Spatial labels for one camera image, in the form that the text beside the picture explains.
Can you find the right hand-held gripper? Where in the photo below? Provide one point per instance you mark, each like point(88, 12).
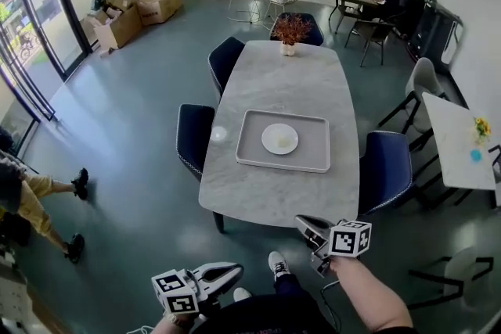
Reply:
point(350, 240)

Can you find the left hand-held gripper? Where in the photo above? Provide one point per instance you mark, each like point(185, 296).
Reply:
point(176, 291)

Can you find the white round plate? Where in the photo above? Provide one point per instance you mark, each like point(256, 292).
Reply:
point(268, 138)

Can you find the person's left forearm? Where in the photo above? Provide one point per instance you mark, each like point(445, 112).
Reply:
point(172, 327)

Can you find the person's right forearm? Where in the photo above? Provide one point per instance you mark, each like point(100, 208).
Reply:
point(364, 293)

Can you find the grey marble dining table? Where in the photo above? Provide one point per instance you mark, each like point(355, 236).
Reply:
point(289, 78)

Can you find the white sneaker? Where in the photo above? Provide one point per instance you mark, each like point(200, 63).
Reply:
point(242, 294)
point(278, 264)

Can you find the person's right leg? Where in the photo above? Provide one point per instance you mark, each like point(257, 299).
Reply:
point(288, 285)

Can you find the person's black t-shirt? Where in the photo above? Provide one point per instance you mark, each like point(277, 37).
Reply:
point(266, 318)

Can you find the grey rectangular tray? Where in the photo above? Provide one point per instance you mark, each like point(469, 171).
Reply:
point(313, 152)

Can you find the dark blue upholstered chair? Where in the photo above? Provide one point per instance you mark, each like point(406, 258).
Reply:
point(192, 133)
point(315, 33)
point(223, 58)
point(385, 164)

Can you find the beige chair with black legs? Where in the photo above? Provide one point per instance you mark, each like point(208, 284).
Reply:
point(422, 82)
point(466, 266)

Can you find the white marble side table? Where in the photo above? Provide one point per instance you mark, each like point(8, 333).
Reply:
point(454, 137)

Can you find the small blue cup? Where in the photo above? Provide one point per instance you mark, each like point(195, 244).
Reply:
point(476, 155)

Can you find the white ceramic vase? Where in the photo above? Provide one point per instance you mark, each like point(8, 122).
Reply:
point(289, 49)

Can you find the yellow flower bunch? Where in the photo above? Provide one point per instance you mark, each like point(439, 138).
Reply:
point(482, 127)

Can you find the orange dried plant bunch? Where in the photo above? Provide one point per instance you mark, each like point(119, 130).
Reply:
point(291, 27)

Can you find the dark brown chair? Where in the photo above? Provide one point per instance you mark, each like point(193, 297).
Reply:
point(372, 31)

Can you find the black equipment cabinet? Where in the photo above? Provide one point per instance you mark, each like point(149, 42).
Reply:
point(430, 23)

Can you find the pile of cardboard boxes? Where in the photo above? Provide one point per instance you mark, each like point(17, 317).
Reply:
point(133, 11)

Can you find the black framed glass door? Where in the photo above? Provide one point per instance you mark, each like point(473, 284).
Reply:
point(43, 11)

